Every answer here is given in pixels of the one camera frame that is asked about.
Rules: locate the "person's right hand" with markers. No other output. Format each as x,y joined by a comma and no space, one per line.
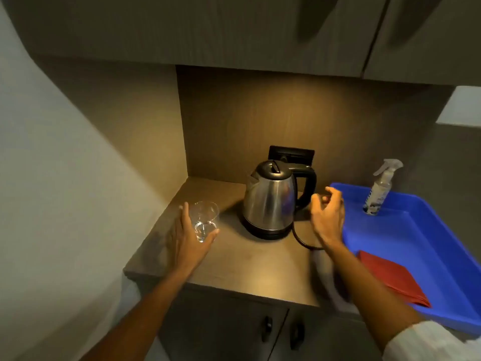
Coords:
330,221

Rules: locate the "person's left hand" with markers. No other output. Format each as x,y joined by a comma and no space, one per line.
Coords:
184,244

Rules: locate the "person's right thumb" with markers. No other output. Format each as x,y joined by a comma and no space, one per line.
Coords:
315,204

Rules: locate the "person's left thumb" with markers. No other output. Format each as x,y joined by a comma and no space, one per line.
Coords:
209,237

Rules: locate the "clear drinking glass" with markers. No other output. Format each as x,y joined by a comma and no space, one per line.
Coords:
205,221

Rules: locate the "person's left forearm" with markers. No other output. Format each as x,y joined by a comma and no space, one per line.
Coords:
139,315

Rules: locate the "person's right forearm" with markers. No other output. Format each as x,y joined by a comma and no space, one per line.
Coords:
368,293

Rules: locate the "stainless steel electric kettle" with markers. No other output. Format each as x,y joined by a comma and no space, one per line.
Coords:
268,195

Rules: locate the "black kettle base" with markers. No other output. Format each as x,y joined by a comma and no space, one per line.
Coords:
266,232

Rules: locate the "clear spray bottle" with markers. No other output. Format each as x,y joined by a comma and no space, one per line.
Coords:
379,191

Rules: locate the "grey base cabinet door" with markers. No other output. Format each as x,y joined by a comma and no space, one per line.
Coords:
323,338
218,327

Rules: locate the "blue plastic tray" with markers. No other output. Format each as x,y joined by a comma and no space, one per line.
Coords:
413,236

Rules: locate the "red folded cloth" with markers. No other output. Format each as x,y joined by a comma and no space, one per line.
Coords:
394,278

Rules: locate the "white shirt sleeve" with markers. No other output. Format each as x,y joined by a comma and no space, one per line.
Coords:
436,344

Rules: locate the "black wall socket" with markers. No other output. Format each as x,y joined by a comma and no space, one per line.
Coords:
297,154

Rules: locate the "narrow wooden wall cabinet door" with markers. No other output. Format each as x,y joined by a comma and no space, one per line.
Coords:
432,37

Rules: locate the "wide wooden wall cabinet door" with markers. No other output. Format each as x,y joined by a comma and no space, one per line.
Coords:
188,30

